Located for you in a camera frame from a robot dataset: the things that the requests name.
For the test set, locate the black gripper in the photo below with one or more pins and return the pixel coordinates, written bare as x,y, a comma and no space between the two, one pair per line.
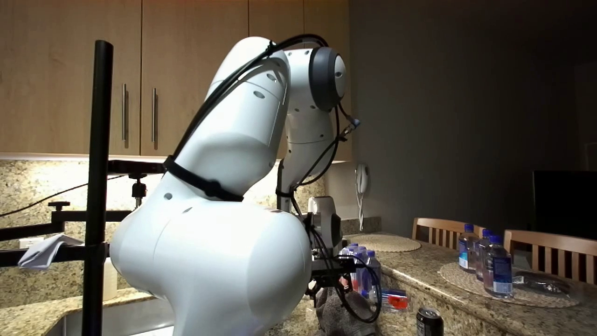
329,273

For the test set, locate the grey towel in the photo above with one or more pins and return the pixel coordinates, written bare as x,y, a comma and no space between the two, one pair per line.
339,319

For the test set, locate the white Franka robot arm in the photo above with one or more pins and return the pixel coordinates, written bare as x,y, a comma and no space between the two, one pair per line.
217,261

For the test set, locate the black can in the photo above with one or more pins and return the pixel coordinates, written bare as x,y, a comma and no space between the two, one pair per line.
430,321

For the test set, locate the blue purple plastic package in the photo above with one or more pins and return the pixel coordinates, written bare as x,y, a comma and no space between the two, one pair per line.
365,263

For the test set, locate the small red item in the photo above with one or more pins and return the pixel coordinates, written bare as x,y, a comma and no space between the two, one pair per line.
396,301

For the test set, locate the light wooden slatted chair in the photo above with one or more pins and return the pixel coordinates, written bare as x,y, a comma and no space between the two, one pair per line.
436,233
553,252

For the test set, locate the water bottle bright blue label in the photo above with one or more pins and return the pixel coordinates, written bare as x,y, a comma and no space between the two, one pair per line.
467,252

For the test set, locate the clear water bottle blue cap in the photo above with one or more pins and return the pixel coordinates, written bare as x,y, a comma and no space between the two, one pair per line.
484,258
499,271

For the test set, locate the steel sink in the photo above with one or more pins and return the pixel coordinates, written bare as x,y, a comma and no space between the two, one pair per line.
124,319

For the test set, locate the black stand crossbar with knob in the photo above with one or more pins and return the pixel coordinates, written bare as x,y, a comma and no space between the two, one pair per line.
133,166

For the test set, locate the black vertical stand pole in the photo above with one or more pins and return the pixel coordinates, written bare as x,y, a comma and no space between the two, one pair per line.
98,187

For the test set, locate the narrow wooden cabinet door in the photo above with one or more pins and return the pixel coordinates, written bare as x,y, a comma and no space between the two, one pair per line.
187,56

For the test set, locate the white crumpled paper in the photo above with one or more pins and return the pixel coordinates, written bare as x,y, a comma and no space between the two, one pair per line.
42,250

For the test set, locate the wide wooden cabinet door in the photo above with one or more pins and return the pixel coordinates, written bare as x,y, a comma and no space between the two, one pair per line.
57,75

